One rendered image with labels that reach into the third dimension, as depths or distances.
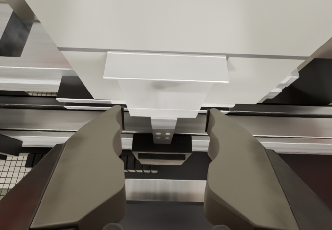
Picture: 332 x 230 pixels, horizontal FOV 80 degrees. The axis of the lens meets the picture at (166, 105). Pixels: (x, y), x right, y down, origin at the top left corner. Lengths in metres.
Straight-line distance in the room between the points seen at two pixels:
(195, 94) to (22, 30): 0.25
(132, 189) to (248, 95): 0.15
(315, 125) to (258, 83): 0.41
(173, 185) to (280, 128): 0.38
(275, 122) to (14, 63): 0.51
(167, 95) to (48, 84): 0.16
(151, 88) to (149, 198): 0.11
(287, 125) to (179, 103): 0.38
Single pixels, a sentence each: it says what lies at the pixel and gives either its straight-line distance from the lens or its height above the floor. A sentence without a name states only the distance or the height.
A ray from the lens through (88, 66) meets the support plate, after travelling 0.18.
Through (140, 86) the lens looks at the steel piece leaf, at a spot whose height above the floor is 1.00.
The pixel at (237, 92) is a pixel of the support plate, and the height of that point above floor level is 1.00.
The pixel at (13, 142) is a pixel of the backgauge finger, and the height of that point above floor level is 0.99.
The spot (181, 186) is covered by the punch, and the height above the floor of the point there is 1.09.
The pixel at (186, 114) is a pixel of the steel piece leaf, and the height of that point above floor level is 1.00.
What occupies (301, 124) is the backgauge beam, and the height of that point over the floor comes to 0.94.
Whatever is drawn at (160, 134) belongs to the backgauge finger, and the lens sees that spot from 0.34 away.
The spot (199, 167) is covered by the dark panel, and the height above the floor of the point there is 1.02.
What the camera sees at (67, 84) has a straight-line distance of 0.26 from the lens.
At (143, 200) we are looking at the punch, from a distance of 0.22.
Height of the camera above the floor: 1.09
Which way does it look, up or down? 23 degrees down
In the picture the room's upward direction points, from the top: 179 degrees counter-clockwise
